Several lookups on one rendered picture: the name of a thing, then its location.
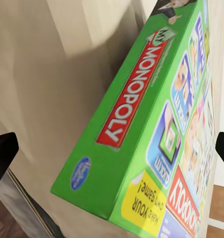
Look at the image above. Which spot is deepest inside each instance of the board game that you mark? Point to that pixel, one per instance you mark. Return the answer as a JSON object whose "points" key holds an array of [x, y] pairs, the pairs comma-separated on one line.
{"points": [[145, 160]]}

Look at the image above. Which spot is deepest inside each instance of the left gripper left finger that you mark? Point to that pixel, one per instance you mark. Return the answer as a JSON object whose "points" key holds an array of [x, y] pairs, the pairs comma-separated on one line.
{"points": [[8, 149]]}

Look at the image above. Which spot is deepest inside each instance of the bed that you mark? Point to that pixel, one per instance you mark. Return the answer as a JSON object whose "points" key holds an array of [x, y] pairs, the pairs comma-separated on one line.
{"points": [[58, 58]]}

